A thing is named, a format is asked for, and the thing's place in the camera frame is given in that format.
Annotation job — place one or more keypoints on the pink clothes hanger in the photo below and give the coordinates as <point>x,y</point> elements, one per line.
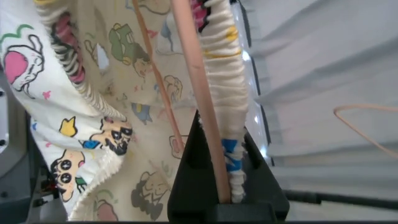
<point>367,106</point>
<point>194,62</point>

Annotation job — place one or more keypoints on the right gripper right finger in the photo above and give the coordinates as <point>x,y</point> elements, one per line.
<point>261,186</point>

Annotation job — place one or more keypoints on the cream printed garment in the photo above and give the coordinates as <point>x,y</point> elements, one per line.
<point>77,124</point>

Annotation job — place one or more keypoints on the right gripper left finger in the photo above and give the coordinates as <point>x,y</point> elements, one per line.
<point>192,174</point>

